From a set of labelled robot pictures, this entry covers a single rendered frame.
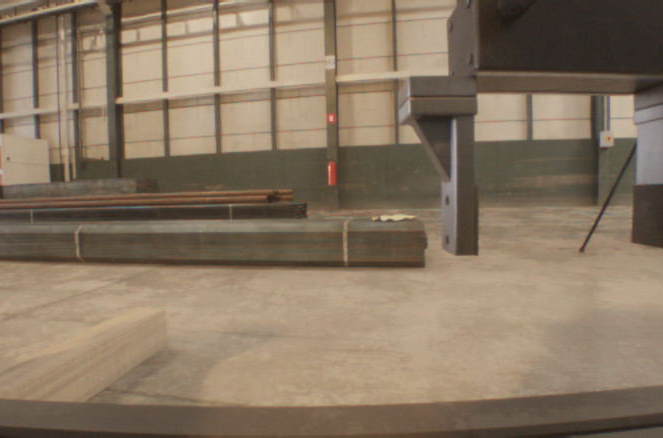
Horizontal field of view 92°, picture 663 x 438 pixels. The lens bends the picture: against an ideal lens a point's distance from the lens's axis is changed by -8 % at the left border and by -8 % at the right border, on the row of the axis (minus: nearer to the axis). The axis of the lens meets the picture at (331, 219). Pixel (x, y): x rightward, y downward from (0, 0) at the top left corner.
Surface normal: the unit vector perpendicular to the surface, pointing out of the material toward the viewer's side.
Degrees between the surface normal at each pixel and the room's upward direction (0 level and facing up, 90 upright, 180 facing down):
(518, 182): 90
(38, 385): 90
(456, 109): 90
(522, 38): 90
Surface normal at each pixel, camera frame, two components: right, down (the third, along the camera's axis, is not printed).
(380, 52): -0.16, 0.07
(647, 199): -1.00, 0.03
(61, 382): 0.99, -0.01
